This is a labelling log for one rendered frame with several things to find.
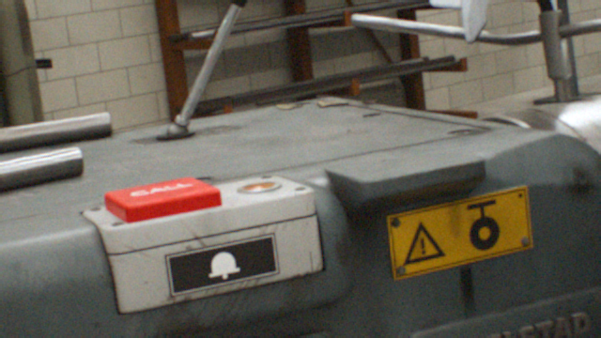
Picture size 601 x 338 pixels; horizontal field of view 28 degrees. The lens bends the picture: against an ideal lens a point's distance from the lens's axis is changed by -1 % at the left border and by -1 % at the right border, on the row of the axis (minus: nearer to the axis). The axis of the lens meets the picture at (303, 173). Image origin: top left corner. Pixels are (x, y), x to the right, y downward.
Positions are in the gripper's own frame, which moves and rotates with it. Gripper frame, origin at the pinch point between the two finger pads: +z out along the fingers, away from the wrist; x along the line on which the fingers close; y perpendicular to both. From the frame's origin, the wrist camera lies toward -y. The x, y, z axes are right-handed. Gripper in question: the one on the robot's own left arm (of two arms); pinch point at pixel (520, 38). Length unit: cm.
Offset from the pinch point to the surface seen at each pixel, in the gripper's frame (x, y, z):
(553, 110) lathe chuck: 4.7, -5.2, 6.9
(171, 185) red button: 50, -4, 6
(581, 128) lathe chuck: 6.7, -8.9, 8.6
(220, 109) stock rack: -471, 520, 13
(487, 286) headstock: 32.1, -14.1, 16.7
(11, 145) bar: 36.4, 31.9, 2.4
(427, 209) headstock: 36.1, -12.9, 10.5
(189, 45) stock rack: -463, 531, -31
